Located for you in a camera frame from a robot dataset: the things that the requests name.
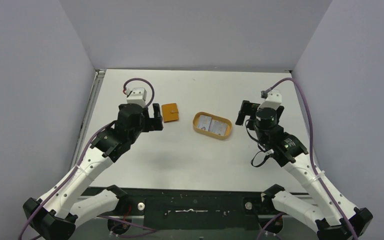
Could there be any orange leather card holder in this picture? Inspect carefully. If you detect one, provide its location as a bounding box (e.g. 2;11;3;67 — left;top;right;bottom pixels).
161;103;179;123

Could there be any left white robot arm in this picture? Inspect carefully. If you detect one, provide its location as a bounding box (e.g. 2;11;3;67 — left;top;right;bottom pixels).
23;103;163;240

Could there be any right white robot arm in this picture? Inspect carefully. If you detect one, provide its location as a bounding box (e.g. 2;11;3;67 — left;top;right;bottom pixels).
235;100;373;240

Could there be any tan oval tray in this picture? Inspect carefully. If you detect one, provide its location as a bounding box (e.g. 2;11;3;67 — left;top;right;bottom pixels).
192;112;233;140

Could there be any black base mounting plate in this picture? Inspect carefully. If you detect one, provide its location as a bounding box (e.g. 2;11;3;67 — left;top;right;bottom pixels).
86;188;279;236

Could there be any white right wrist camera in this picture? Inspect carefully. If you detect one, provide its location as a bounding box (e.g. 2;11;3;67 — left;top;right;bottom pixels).
258;89;282;110

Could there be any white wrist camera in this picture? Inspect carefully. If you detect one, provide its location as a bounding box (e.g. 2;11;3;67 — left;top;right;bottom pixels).
258;89;282;110
125;87;147;108

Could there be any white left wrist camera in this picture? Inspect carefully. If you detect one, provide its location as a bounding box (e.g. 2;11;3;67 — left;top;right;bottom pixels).
125;87;147;108

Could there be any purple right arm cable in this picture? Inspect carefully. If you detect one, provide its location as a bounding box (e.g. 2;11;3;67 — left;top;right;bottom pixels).
256;77;359;240

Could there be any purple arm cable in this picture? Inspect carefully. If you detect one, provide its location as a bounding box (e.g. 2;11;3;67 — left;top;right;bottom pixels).
17;77;156;240
256;77;359;240

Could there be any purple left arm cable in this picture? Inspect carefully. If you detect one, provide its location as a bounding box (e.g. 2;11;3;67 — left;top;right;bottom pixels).
17;77;156;240

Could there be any aluminium side rail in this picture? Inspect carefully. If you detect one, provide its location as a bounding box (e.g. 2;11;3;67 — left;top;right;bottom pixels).
70;69;107;168

